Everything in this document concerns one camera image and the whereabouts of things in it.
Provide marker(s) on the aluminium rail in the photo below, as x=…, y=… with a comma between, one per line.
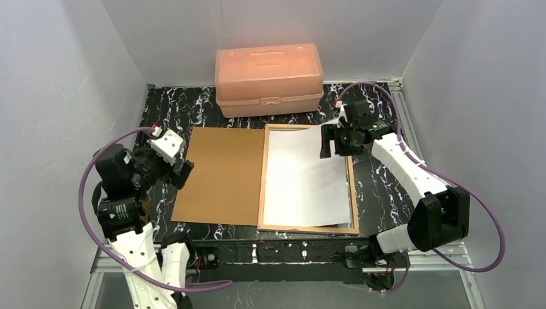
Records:
x=306, y=252
x=410, y=136

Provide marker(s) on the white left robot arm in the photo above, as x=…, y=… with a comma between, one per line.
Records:
x=121, y=205

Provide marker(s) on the printed photo with white border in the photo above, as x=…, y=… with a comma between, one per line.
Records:
x=301, y=188

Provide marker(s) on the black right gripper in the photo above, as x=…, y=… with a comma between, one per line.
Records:
x=335, y=139

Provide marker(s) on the aluminium right side rail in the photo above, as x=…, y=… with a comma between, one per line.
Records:
x=410, y=136

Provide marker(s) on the aluminium front rail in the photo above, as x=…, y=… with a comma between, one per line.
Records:
x=306, y=252

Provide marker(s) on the white wooden picture frame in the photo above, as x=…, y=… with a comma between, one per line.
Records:
x=351, y=228

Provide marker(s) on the brown cardboard backing board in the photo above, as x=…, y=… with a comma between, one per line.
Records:
x=224, y=186

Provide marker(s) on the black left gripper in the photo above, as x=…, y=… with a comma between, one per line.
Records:
x=171, y=171

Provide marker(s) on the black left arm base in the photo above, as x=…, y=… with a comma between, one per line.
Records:
x=203, y=257

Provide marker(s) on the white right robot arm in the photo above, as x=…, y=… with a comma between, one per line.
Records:
x=441, y=213

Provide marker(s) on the translucent orange plastic box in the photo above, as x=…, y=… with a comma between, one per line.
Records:
x=268, y=80

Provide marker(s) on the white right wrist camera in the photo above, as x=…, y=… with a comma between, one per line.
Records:
x=341, y=120

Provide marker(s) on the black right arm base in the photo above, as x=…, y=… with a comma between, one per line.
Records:
x=369, y=255

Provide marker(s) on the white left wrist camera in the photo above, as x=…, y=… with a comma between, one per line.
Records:
x=167, y=144

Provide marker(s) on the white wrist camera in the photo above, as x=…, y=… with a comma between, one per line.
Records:
x=167, y=144
x=341, y=120

